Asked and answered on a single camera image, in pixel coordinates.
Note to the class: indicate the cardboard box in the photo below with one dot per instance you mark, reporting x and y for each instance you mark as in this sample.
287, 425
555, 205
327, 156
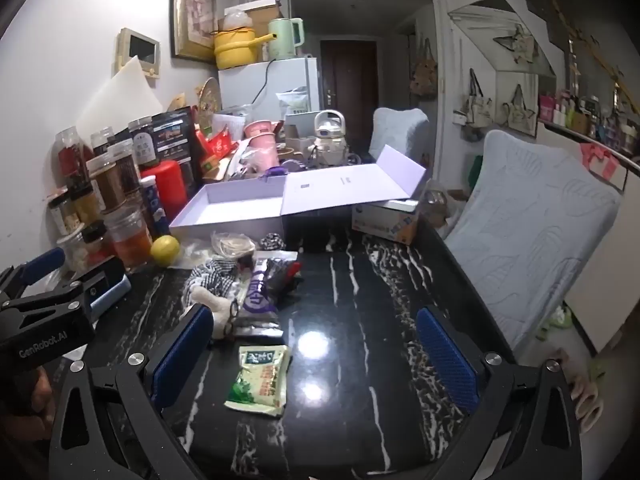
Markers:
262, 15

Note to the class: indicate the yellow lemon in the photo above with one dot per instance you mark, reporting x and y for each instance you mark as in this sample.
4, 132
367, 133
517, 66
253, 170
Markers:
165, 251

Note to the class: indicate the black stand-up pouch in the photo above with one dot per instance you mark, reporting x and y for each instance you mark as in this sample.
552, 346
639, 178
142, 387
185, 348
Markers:
172, 132

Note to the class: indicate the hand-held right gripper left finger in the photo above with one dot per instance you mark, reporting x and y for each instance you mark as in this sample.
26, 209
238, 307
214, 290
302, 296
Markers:
182, 355

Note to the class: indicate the brown spice jar white lid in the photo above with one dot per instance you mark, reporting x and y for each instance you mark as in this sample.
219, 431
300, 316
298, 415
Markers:
127, 152
112, 182

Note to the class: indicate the row of bottles on shelf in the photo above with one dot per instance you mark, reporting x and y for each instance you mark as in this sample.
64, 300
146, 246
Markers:
590, 120

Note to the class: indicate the wall intercom panel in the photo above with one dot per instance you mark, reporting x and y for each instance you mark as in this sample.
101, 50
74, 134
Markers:
140, 52

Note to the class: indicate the jar of red dried fruit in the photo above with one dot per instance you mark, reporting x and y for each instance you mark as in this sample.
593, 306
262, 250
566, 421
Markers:
72, 160

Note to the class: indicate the white gift box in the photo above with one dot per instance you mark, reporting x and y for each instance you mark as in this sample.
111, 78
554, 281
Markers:
320, 190

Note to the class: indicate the pink tumbler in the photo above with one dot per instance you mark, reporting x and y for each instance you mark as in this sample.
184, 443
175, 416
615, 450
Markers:
264, 152

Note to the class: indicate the small nut jar black lid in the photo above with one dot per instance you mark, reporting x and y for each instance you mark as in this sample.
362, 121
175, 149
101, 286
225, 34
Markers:
65, 212

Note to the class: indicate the brown tote bag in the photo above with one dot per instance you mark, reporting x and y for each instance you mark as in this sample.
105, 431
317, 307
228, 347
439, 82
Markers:
424, 77

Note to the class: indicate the white paper sheet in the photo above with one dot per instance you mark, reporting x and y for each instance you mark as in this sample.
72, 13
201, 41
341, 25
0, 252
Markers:
227, 127

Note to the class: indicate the purple ribbon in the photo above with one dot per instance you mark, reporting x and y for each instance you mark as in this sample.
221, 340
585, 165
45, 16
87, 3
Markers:
272, 172

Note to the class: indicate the purple silver snack packet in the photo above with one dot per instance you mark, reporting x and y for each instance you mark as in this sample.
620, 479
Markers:
257, 305

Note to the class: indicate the green white snack packet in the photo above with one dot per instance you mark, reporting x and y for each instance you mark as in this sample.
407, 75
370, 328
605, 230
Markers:
257, 380

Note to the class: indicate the white tote bag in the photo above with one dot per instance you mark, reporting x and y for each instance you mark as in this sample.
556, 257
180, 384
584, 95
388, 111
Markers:
477, 105
519, 112

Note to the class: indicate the yellow pot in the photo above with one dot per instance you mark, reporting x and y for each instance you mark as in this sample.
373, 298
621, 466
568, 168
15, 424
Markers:
235, 50

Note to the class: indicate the dark jar silver lid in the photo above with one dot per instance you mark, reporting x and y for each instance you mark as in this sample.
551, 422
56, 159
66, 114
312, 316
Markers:
102, 142

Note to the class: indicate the checkered scrunchie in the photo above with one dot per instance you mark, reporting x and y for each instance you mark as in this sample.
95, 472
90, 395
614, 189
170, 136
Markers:
272, 241

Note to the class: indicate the dark labelled jar white lid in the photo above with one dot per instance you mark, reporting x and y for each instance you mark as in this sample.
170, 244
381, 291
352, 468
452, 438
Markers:
144, 147

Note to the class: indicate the small chair light blue cover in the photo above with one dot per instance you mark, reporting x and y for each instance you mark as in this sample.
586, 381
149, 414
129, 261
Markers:
397, 132

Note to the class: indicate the blue tube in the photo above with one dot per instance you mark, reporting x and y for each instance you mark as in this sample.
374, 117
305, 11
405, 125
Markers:
152, 207

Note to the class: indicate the round woven fan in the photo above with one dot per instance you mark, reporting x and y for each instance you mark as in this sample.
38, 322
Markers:
210, 97

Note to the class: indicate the white green pouch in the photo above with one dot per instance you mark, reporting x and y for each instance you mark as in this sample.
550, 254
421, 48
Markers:
295, 102

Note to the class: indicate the gold framed picture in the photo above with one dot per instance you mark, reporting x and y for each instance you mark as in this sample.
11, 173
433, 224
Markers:
192, 15

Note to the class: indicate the checkered plush toy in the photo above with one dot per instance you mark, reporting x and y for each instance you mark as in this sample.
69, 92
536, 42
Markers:
210, 280

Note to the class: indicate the red plastic canister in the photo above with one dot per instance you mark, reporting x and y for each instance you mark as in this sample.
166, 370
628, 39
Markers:
167, 182

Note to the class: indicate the white foam board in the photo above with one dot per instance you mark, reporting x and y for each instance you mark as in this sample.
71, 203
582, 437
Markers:
122, 95

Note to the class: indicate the large chair light blue cover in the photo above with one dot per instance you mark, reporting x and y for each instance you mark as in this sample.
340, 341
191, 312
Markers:
530, 230

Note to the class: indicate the clear bag with round biscuit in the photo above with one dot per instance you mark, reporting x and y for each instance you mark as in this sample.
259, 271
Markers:
234, 247

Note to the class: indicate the red snack bag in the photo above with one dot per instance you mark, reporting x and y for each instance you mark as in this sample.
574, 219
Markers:
220, 147

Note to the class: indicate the green slipper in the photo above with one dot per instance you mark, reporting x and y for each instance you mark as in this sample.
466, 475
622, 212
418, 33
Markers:
557, 320

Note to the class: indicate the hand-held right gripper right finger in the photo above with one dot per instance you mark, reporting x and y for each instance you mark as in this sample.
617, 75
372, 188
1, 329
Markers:
447, 360

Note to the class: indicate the pink cups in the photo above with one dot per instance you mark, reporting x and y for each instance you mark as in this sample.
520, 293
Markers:
260, 127

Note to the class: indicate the dry branch decoration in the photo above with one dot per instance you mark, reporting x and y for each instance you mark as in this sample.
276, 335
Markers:
600, 55

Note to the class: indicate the white orange tissue box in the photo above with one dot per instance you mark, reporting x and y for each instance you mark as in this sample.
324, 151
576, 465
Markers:
385, 222

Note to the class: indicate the clear plastic bag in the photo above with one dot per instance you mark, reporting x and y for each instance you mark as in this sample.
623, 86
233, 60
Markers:
197, 255
237, 19

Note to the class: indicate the green electric kettle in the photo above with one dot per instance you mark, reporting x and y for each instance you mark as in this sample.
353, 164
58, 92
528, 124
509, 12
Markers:
282, 40

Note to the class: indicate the glass jar orange preserve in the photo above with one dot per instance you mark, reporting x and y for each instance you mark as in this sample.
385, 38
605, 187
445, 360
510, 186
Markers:
131, 240

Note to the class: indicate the white kettle-shaped toy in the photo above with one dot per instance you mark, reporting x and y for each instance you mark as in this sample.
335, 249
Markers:
329, 135

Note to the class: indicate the brown door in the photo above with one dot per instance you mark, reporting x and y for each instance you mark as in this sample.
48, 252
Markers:
350, 90

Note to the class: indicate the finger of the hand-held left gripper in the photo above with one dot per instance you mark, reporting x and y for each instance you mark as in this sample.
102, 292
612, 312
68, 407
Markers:
112, 294
42, 265

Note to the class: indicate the white fridge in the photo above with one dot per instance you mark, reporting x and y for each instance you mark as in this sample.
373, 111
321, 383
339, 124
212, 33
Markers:
292, 80

